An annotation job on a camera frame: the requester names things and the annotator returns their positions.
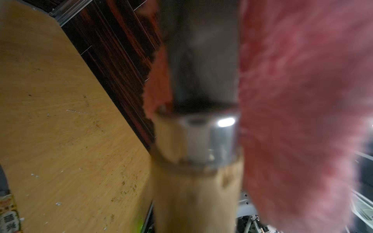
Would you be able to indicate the small sickle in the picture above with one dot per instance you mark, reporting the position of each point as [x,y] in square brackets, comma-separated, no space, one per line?
[197,164]
[10,220]

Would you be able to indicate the pink rag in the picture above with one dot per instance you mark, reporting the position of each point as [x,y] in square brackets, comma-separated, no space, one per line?
[305,95]

